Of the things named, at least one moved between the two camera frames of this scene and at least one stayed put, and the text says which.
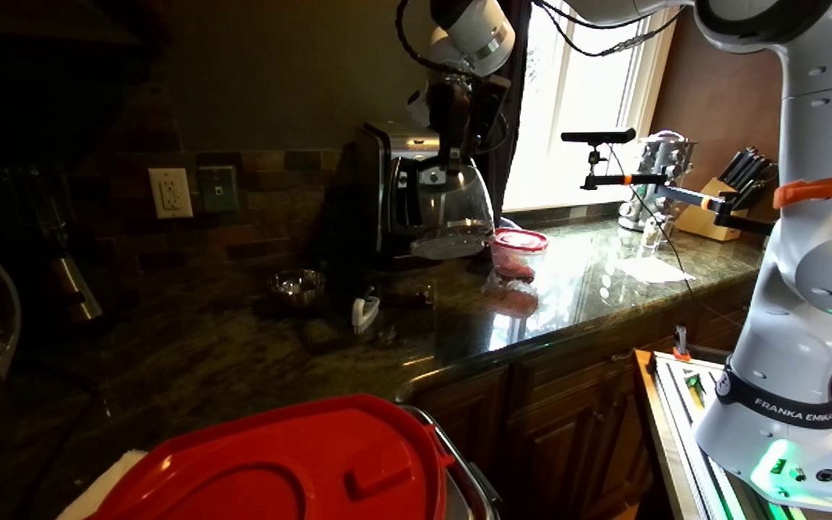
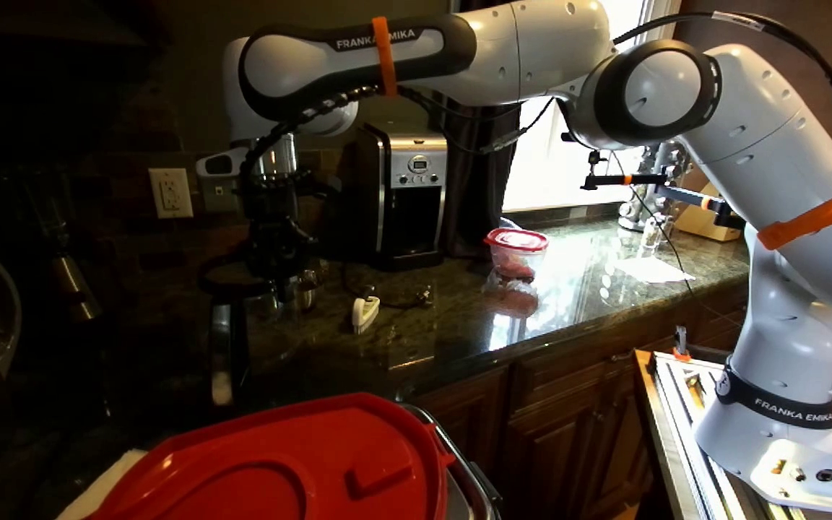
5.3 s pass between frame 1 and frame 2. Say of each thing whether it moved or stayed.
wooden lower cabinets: stayed
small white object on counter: stayed
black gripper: moved
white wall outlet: stayed
